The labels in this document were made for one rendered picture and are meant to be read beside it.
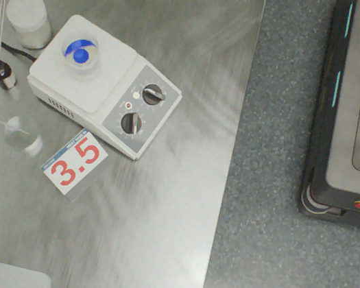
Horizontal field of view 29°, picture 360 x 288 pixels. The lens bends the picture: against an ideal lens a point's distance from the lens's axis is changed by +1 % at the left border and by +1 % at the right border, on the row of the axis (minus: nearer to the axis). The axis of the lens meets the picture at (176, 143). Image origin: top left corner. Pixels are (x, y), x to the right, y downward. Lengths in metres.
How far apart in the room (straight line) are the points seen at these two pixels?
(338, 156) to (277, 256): 0.40
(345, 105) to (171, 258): 0.68
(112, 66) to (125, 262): 0.29
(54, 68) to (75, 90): 0.05
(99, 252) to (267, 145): 0.93
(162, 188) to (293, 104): 0.93
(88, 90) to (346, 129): 0.71
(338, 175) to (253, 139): 0.43
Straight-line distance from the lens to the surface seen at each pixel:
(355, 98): 1.57
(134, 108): 1.03
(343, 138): 1.53
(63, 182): 1.04
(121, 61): 1.02
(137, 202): 1.04
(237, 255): 1.80
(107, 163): 1.06
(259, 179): 1.84
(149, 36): 1.13
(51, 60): 1.03
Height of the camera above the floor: 1.77
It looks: 72 degrees down
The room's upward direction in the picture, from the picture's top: 4 degrees clockwise
